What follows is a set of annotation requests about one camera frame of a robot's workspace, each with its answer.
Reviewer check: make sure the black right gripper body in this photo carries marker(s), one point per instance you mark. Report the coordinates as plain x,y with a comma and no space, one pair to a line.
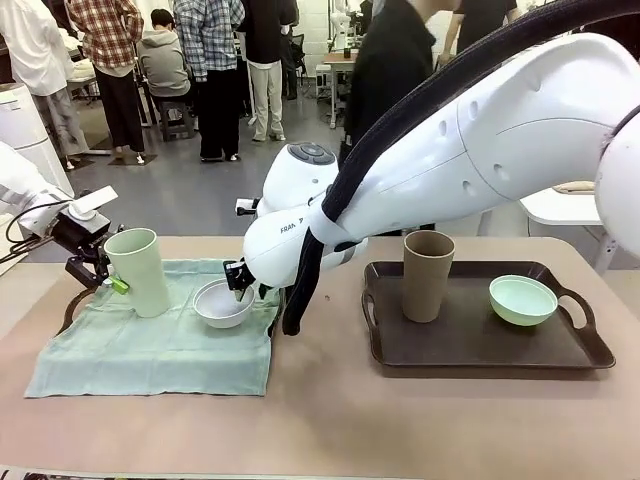
235,274

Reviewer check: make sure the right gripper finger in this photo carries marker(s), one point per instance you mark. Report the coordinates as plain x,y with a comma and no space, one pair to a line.
265,290
245,294

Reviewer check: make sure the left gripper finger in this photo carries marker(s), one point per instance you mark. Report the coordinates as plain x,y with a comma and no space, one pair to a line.
85,274
116,281

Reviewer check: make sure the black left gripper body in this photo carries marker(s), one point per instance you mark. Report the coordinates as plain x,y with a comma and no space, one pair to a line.
82,235

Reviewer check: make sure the pale green tall cup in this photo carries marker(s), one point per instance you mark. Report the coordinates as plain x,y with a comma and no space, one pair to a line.
145,280

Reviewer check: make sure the white bowl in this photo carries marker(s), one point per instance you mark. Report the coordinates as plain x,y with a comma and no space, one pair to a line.
220,315

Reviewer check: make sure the green cloth mat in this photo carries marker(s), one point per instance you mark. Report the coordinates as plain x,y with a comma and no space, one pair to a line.
150,360

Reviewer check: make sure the brown tall cup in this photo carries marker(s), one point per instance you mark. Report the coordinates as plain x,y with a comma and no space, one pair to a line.
425,290

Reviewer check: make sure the mint green bowl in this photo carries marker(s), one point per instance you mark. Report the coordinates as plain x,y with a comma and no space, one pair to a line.
522,310

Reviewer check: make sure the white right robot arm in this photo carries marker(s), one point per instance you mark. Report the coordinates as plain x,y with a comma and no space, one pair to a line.
500,140

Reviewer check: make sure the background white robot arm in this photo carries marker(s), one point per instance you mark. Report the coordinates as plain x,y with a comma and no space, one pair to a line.
340,25

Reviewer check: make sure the dark brown tray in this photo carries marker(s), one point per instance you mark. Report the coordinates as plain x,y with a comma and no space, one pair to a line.
450,350
276,315

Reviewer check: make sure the white appliance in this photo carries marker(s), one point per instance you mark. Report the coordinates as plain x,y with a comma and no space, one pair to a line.
25,125

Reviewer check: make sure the person in red plaid shirt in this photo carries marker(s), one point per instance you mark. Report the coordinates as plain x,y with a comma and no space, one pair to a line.
107,60

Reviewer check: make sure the person in white shirt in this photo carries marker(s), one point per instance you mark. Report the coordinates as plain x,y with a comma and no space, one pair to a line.
35,55

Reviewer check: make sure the seated person grey hoodie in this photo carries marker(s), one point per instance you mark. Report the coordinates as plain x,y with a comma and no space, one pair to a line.
162,65

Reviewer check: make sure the person in blue plaid shirt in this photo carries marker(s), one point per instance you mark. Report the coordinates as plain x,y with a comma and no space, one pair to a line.
212,75

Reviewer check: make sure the person in beige trousers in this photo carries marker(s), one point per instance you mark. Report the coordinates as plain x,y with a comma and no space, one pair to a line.
267,75

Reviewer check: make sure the background brown work table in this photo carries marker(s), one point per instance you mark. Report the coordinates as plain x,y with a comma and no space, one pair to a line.
337,60

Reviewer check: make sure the person in black jacket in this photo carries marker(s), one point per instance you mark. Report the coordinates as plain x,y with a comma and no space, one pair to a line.
390,75

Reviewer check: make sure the person in black t-shirt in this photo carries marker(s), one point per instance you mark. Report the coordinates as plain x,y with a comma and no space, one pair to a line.
480,22

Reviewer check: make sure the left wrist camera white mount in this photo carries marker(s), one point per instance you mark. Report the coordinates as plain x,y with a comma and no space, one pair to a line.
92,202

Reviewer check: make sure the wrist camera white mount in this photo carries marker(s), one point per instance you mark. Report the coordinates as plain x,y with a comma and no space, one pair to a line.
247,206
92,202

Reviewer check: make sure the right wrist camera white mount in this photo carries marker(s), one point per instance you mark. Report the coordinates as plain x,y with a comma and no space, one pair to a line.
247,206

